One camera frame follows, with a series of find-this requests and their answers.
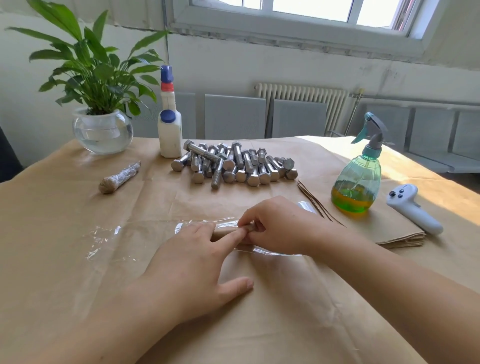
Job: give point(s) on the person's right hand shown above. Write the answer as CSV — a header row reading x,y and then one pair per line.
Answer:
x,y
285,225

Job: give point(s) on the person's left hand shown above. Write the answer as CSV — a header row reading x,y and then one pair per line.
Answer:
x,y
195,277

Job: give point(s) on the clear cling film sheet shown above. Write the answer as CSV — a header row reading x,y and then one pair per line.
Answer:
x,y
191,225

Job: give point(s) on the pile of steel bolts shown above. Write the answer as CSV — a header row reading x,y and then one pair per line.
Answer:
x,y
236,165

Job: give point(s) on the green spray bottle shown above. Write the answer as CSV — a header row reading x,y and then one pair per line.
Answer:
x,y
358,187

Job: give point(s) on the stack of brown paper sheets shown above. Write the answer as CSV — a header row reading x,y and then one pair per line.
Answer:
x,y
375,221

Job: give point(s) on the person's right forearm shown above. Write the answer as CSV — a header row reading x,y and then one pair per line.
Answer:
x,y
405,292

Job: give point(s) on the grey chair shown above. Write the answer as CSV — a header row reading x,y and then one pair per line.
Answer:
x,y
394,124
298,120
235,118
442,139
189,116

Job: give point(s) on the white handheld controller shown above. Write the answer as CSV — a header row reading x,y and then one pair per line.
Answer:
x,y
412,208

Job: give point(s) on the white radiator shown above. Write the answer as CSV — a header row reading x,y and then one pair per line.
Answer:
x,y
304,96

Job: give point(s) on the white glue bottle blue cap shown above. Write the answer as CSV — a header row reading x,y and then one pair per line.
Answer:
x,y
170,133

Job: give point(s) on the large brown paper table cover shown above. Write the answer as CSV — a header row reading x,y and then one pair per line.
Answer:
x,y
60,217

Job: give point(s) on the round glass vase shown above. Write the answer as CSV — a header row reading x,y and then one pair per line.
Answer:
x,y
103,133

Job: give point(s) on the white framed window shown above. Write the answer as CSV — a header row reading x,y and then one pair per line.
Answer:
x,y
307,19

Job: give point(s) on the black trash bin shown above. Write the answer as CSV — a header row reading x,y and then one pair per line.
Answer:
x,y
7,157

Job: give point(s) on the green leafy plant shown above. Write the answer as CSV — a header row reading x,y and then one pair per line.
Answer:
x,y
90,64

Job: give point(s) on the white vertical blind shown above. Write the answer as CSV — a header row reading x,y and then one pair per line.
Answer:
x,y
82,6

